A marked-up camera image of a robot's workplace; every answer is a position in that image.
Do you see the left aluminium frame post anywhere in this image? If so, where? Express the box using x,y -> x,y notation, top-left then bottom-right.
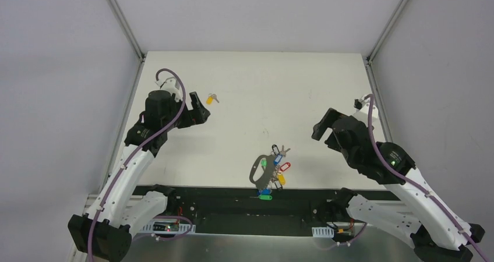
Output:
106,0 -> 145,62

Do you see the yellow tagged loose key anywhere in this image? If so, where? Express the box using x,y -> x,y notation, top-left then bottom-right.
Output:
206,94 -> 219,105

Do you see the right white cable duct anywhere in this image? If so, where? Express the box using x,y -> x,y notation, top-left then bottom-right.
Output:
312,226 -> 334,238

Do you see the right aluminium frame post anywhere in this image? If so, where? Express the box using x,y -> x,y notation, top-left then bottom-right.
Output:
366,0 -> 410,64

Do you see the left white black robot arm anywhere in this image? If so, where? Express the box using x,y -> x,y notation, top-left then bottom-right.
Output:
68,90 -> 210,261

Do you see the aluminium frame post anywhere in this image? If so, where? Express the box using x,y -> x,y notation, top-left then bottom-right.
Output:
106,0 -> 145,62
366,0 -> 410,64

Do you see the white cable duct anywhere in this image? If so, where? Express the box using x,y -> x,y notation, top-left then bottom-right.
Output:
312,226 -> 334,238
139,220 -> 196,235

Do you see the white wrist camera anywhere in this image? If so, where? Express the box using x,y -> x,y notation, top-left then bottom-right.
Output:
155,77 -> 183,102
352,94 -> 380,125

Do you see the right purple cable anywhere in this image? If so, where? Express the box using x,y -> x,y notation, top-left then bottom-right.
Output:
366,94 -> 490,262

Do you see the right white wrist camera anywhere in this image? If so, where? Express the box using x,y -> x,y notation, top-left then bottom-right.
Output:
352,94 -> 380,125

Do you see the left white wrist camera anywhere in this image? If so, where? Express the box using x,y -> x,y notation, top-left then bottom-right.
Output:
155,77 -> 183,102

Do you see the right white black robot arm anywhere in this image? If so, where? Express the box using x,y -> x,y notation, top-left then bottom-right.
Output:
312,108 -> 485,261

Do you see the metal keyring with coloured keys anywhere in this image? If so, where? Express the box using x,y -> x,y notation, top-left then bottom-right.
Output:
249,144 -> 291,201

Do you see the left white cable duct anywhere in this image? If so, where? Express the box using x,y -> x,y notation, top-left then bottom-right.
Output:
139,220 -> 196,235

